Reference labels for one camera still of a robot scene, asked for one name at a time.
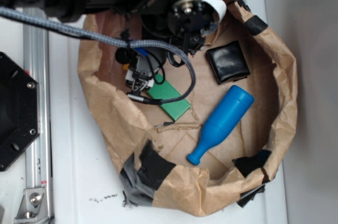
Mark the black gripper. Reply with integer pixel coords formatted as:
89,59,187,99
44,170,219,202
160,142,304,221
114,0,226,54

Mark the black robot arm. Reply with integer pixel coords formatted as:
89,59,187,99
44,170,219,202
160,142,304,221
1,0,227,53

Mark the black leather wallet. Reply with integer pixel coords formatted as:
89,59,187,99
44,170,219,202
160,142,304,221
206,41,250,85

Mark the green rectangular block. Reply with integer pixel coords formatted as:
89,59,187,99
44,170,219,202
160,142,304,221
146,72,192,122

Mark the blue plastic bottle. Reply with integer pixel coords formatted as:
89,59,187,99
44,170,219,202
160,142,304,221
187,86,254,165

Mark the brown paper bag bin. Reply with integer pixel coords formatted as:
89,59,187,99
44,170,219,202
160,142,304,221
78,0,298,217

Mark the white tray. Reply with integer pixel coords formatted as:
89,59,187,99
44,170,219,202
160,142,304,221
46,0,289,224

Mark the grey braided cable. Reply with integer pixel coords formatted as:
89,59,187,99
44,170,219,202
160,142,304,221
0,6,196,105

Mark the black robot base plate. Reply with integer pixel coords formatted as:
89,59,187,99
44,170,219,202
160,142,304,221
1,52,40,172

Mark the aluminium frame rail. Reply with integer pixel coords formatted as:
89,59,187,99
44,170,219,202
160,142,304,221
14,25,54,223

